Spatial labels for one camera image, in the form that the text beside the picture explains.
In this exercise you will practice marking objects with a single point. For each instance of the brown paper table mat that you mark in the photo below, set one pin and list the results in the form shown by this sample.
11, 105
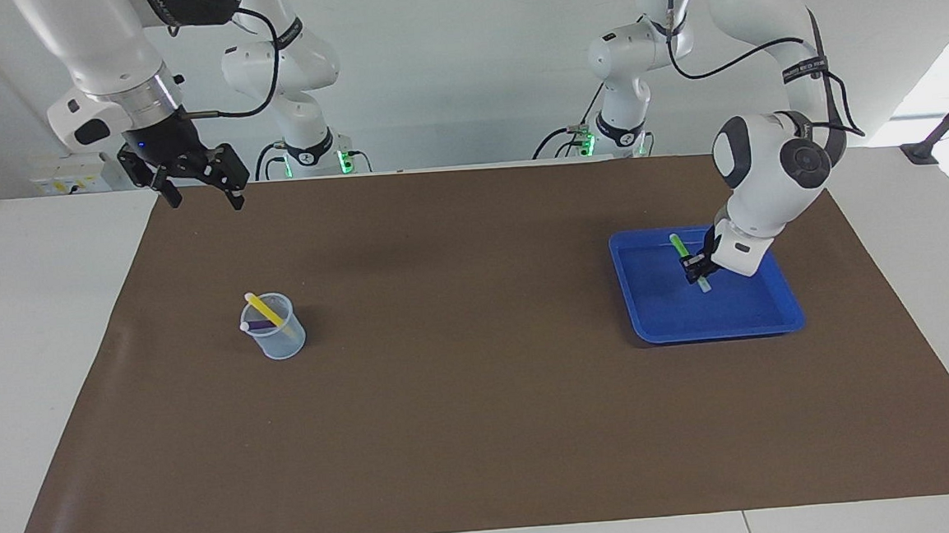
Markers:
482, 398

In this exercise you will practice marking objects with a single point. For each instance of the purple pen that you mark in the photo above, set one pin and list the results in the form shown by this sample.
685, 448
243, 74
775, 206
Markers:
260, 323

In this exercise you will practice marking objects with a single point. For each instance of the clear plastic cup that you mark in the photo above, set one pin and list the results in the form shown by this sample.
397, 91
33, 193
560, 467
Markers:
286, 344

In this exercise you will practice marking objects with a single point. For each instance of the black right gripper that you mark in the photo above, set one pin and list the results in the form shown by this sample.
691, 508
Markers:
166, 145

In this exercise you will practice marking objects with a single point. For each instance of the green pen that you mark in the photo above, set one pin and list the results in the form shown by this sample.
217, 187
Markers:
677, 244

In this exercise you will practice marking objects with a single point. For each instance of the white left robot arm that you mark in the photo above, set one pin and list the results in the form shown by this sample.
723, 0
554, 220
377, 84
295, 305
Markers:
765, 174

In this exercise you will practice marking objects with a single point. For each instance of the white power strip box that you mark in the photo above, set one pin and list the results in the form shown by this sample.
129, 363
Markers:
66, 183

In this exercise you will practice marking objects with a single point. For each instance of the blue plastic tray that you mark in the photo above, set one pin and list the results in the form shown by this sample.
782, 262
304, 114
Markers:
741, 308

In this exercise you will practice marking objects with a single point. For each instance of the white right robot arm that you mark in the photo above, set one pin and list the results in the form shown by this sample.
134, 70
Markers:
98, 42

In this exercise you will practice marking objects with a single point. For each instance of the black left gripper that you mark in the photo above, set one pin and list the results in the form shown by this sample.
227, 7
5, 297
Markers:
710, 259

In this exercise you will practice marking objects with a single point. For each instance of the yellow pen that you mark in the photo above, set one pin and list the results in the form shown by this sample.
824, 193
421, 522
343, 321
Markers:
263, 310

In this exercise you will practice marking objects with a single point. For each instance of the black clamp stand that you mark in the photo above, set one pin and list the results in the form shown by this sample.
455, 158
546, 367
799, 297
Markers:
921, 153

